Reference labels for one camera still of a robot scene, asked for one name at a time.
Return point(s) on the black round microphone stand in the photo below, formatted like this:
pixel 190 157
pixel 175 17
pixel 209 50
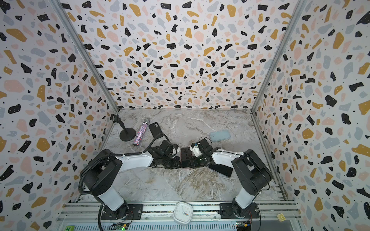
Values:
pixel 127 134

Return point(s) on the aluminium frame post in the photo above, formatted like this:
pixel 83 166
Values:
pixel 57 6
pixel 281 48

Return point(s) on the aluminium frame post right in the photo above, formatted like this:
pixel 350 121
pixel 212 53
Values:
pixel 281 48

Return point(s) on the black phone case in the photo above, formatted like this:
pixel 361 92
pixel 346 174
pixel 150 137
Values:
pixel 155 130

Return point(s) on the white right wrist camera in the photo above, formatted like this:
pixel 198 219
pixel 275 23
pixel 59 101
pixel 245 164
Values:
pixel 195 150

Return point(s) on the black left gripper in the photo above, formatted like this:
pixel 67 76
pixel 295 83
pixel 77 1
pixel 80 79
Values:
pixel 175 165

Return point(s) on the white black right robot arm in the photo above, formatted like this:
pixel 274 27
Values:
pixel 251 171

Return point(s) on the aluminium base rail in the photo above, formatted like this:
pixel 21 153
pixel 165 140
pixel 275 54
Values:
pixel 158 216

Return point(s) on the light blue phone case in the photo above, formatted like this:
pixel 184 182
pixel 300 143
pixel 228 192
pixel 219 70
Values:
pixel 220 135

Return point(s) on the purple glitter microphone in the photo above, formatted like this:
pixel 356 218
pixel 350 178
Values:
pixel 141 132

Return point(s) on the aluminium frame post left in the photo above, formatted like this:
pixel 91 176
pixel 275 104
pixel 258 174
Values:
pixel 57 6

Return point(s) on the white square clock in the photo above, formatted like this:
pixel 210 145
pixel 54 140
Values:
pixel 183 213

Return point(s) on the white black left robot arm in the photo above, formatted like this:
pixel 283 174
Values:
pixel 98 176

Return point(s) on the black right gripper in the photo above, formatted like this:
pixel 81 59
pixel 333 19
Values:
pixel 189 155

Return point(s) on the blue smartphone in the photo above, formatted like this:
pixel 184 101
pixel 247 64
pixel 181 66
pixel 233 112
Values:
pixel 222 169

